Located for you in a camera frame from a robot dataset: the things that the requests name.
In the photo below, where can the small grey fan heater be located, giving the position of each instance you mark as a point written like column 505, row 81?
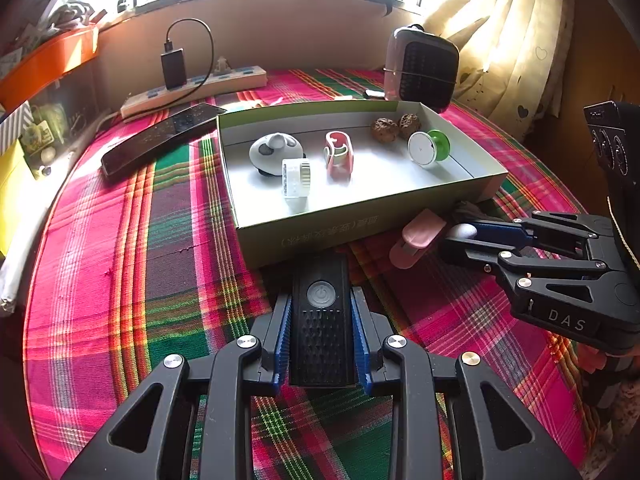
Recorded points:
column 425, row 67

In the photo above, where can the brown walnut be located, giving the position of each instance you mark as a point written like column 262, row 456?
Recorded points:
column 409, row 122
column 385, row 128

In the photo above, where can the black device with power button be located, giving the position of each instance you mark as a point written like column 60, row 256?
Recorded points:
column 320, row 330

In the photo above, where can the long black remote control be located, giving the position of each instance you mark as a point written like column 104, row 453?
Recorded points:
column 160, row 135

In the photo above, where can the pile of cards and papers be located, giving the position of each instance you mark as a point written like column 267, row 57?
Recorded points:
column 55, row 10

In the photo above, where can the small white ribbed cylinder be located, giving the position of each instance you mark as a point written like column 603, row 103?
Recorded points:
column 296, row 182

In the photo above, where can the black charger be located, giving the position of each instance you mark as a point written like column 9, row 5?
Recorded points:
column 173, row 70

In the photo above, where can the black window latch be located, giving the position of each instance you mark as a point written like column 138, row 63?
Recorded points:
column 392, row 2

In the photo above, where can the floral patterned clothing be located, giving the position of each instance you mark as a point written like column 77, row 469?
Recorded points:
column 620, row 415

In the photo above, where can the white mushroom figure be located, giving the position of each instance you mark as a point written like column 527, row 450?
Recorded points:
column 462, row 232

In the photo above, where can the beige power strip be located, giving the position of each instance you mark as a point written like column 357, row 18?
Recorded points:
column 200, row 87

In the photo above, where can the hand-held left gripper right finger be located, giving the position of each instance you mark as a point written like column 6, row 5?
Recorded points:
column 361, row 347

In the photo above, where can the person's right hand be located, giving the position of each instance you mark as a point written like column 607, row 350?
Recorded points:
column 607, row 362

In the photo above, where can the plaid tablecloth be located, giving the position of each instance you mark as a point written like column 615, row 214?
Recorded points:
column 150, row 285

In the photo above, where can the pink white clip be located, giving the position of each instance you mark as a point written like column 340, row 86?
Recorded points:
column 337, row 157

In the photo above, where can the striped box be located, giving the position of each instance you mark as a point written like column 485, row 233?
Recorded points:
column 14, row 127

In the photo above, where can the green packaged trinket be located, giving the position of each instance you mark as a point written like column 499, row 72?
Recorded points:
column 42, row 135

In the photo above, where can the yellow box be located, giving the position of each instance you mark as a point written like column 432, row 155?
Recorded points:
column 10, row 195

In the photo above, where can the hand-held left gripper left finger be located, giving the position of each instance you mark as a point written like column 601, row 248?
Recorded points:
column 282, row 342

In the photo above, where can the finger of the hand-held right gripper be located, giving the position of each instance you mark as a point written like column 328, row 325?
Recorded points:
column 465, row 255
column 500, row 232

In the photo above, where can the orange tray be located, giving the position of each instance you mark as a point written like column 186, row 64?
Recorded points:
column 45, row 62

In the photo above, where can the pink plastic clip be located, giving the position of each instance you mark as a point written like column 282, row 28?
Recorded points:
column 415, row 237

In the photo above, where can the cream heart-print curtain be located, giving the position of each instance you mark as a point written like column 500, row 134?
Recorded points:
column 505, row 35

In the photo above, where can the white plug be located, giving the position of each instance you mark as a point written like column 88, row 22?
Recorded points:
column 221, row 64

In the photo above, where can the grey white round massager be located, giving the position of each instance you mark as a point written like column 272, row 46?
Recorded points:
column 272, row 152

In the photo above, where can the green white spool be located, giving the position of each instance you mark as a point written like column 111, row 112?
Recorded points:
column 427, row 147

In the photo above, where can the green white cardboard box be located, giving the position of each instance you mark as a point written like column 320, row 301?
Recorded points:
column 350, row 200

